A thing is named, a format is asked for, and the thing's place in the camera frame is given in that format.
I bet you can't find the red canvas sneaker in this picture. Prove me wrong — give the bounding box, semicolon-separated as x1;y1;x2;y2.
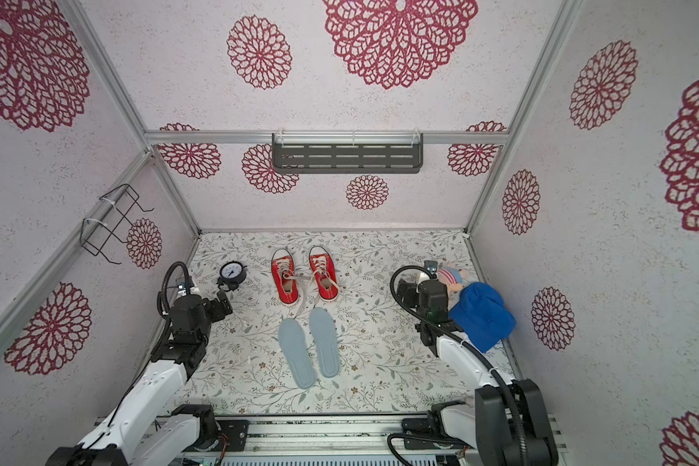
271;249;299;306
309;246;340;302

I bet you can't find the light blue insole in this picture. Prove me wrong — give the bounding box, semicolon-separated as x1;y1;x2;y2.
309;308;341;379
278;318;316;389

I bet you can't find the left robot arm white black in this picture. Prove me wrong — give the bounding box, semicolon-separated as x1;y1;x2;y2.
47;261;232;465

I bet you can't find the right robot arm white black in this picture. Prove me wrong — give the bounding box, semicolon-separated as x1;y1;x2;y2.
386;261;559;465

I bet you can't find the plush doll head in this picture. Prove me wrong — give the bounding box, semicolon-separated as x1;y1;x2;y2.
437;266;465;296

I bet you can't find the blue cap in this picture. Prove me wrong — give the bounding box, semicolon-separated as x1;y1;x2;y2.
449;283;516;353

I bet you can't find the black pressure gauge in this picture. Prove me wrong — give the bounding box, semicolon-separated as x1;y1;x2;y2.
217;261;247;291

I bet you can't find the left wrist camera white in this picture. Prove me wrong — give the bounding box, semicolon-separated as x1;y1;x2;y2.
177;282;200;297

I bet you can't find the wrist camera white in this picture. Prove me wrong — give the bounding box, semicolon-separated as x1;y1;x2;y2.
177;282;200;297
417;260;439;283

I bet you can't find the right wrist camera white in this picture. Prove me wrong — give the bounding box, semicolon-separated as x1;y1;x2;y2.
417;260;439;283

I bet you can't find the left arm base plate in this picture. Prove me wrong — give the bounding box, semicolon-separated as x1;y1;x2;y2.
210;419;250;454

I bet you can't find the black wire wall rack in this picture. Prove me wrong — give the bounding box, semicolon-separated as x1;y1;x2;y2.
79;184;153;265

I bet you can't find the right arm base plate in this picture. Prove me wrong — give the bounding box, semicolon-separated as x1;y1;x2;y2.
401;417;450;450

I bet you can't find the aluminium front rail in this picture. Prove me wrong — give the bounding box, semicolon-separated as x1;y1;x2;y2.
92;412;569;461

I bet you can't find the grey wall shelf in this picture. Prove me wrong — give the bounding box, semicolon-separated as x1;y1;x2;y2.
271;133;423;175

